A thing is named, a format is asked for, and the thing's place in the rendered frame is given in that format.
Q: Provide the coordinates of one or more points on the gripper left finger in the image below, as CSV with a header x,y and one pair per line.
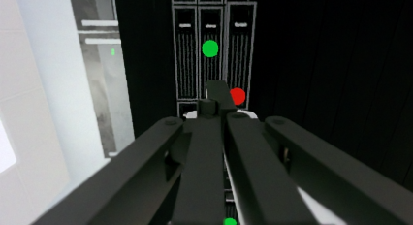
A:
x,y
130,187

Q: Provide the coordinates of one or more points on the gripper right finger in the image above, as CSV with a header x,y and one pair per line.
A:
x,y
320,182

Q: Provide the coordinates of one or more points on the black metal rack frame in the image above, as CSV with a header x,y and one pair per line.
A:
x,y
340,69

